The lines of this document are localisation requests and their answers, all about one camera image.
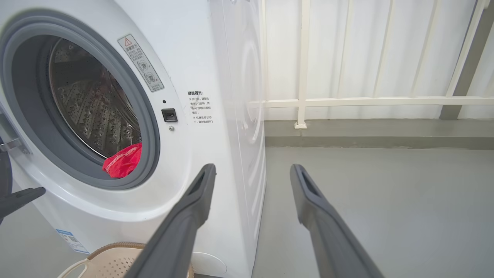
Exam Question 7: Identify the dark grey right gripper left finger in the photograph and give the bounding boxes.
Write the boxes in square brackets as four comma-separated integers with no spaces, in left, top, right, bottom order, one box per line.
[124,163,217,278]

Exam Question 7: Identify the beige perforated laundry basket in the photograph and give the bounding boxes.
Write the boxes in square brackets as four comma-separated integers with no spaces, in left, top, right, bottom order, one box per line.
[58,242,195,278]

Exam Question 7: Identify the white washing machine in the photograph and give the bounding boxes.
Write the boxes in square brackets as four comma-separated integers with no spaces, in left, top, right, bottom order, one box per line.
[0,0,267,278]

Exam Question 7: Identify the red white garment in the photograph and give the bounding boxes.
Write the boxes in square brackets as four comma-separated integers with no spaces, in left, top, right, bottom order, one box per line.
[102,143,142,179]

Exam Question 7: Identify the grey rubber door gasket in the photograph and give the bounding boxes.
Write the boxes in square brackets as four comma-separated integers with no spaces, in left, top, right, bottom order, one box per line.
[0,15,161,190]

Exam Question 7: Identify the grey warning sticker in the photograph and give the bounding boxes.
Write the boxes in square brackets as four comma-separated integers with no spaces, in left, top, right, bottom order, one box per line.
[118,34,164,92]

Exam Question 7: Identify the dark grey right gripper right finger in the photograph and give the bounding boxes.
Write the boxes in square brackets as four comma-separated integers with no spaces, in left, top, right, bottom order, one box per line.
[290,164,384,278]

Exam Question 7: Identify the white metal railing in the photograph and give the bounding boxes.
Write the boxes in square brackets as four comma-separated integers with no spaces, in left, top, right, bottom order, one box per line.
[247,0,494,130]

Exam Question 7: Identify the metal door hinge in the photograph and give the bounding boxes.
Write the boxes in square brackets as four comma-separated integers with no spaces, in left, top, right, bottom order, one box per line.
[0,112,30,155]

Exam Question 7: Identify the blue white energy label sticker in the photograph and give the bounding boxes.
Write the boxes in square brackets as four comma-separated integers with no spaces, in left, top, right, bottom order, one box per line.
[55,229,90,254]

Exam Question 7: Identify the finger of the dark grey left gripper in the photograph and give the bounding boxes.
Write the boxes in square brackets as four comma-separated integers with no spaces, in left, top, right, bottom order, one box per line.
[0,187,46,219]

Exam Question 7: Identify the dark round washing machine door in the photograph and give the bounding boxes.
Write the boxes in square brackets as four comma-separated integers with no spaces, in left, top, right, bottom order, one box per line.
[0,150,13,225]

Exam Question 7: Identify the perforated steel drum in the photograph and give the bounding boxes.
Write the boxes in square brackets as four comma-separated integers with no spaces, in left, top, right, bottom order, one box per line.
[48,38,142,159]

